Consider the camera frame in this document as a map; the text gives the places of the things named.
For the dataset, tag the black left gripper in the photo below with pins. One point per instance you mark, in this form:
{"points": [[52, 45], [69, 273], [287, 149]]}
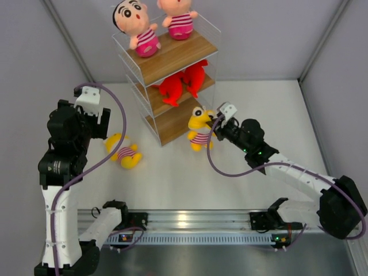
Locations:
{"points": [[104, 118]]}

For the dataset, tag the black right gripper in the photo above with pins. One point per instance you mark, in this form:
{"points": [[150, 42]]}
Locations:
{"points": [[219, 128]]}

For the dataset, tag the yellow bear plush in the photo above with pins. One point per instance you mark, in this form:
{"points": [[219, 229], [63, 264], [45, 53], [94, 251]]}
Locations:
{"points": [[127, 154], [199, 130]]}

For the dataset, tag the red shark plush toy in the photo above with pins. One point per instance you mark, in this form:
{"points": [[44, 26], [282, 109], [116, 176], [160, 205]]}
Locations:
{"points": [[172, 88]]}

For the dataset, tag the pink black-haired boy doll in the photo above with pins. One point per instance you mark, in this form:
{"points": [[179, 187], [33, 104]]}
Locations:
{"points": [[132, 19]]}

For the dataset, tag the pink bald baby doll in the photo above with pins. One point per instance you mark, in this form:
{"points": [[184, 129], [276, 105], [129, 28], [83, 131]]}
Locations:
{"points": [[179, 18]]}

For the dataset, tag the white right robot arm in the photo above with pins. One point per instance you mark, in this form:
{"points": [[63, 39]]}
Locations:
{"points": [[335, 205]]}

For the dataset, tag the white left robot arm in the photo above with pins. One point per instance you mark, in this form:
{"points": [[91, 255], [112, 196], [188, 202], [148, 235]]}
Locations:
{"points": [[66, 252]]}

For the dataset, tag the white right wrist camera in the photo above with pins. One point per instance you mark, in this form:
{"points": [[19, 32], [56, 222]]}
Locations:
{"points": [[226, 110]]}

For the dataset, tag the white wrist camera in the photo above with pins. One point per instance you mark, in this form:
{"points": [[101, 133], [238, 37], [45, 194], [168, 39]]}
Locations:
{"points": [[88, 98], [226, 110]]}

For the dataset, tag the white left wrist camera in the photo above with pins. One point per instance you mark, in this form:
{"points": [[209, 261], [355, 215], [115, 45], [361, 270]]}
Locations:
{"points": [[88, 98]]}

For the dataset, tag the white wire wooden shelf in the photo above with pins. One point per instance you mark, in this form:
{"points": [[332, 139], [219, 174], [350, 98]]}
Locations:
{"points": [[144, 75]]}

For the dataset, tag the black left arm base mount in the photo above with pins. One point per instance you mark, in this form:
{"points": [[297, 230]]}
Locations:
{"points": [[133, 219]]}

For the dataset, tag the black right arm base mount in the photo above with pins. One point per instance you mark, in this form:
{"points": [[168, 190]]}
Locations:
{"points": [[267, 221]]}

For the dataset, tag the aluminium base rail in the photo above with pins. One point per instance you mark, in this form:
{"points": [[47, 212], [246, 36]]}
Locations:
{"points": [[202, 220]]}

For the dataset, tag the slotted grey cable duct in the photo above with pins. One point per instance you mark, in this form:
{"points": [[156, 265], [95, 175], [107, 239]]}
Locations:
{"points": [[151, 238]]}

